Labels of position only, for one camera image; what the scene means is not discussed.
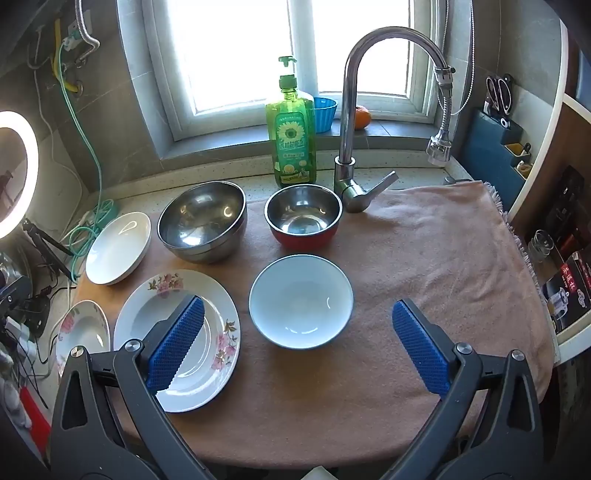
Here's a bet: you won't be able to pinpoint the white ring light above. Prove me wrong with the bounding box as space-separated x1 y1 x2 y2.
0 111 39 238

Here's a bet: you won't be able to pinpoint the glass cup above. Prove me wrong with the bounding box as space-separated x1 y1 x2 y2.
528 229 554 263

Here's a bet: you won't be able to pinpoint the white window frame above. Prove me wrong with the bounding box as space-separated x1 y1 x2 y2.
117 1 443 142

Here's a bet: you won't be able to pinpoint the red steel bowl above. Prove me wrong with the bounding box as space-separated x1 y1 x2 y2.
263 184 344 252

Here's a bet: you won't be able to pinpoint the scissors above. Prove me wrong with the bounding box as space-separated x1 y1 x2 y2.
486 74 514 116

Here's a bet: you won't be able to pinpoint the pink towel mat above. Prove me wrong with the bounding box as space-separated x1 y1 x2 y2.
73 180 555 469

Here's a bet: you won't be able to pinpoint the blue plastic cup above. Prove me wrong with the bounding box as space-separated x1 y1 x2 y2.
314 97 338 134

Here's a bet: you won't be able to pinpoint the green dish soap bottle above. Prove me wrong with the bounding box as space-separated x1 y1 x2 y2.
264 55 317 189

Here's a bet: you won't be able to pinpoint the small floral rim plate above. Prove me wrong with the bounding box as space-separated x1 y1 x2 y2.
55 300 111 377

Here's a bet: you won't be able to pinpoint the white plate green leaf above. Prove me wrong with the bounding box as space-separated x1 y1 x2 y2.
85 212 151 286

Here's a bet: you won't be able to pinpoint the light blue ceramic bowl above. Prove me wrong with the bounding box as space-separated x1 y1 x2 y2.
249 254 355 350

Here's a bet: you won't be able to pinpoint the teal hose cable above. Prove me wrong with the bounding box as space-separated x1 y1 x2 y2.
57 41 119 282

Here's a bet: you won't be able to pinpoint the chrome kitchen faucet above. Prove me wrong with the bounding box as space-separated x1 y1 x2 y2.
334 26 457 214

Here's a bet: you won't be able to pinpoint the large floral rim plate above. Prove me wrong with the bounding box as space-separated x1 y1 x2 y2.
113 270 240 413

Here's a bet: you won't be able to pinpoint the orange tangerine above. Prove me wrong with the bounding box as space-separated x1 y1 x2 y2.
355 106 372 131

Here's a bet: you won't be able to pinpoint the black tripod stand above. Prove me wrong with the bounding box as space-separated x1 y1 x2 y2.
21 218 74 281

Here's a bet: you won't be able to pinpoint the dark blue utensil holder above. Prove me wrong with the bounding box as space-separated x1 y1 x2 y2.
459 109 531 211

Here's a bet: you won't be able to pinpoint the large stainless steel bowl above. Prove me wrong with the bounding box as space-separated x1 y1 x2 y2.
157 181 247 264

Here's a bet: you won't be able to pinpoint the red box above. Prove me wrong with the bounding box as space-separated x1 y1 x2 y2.
19 387 51 454

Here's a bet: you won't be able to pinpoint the coffee pot box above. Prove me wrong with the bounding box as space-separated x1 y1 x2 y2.
542 248 590 333

